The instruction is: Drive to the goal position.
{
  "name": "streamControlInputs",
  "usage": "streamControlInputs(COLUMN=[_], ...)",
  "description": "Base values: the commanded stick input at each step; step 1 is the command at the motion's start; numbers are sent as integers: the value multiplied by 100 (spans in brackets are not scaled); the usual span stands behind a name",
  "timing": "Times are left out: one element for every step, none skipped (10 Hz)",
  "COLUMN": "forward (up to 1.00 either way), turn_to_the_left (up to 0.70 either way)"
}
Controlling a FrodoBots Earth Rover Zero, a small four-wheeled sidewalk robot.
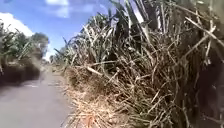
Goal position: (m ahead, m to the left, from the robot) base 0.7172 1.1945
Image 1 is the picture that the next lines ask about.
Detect grey asphalt path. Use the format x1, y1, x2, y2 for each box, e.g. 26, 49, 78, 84
0, 66, 73, 128

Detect tall cane plants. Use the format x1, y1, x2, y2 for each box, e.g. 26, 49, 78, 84
0, 20, 50, 86
49, 0, 224, 128

